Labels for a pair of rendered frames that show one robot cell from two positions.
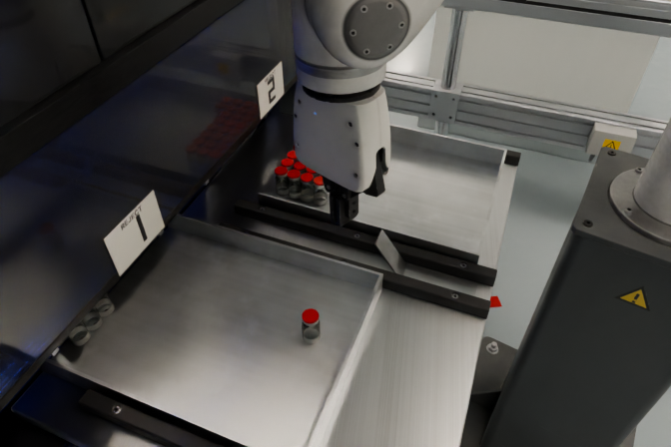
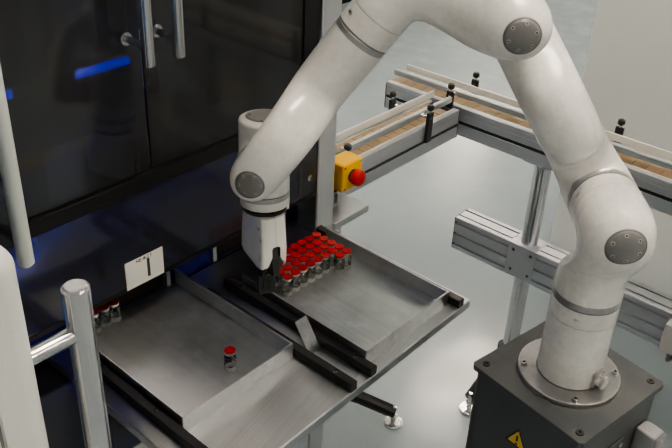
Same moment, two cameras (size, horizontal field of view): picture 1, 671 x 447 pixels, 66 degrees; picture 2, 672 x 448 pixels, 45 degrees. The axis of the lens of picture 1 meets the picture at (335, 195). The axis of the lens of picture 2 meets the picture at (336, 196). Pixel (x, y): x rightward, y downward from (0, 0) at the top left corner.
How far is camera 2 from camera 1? 0.95 m
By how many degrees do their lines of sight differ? 19
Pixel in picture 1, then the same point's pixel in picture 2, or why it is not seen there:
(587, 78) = not seen: outside the picture
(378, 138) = (274, 240)
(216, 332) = (174, 349)
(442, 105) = (519, 260)
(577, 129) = (655, 320)
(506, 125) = not seen: hidden behind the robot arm
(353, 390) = (238, 402)
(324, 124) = (250, 226)
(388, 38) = (254, 190)
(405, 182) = (359, 296)
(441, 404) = (287, 425)
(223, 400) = (160, 383)
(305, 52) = not seen: hidden behind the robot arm
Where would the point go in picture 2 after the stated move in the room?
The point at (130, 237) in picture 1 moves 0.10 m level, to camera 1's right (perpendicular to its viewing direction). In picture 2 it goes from (140, 270) to (188, 282)
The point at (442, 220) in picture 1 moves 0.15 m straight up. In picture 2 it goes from (367, 328) to (372, 265)
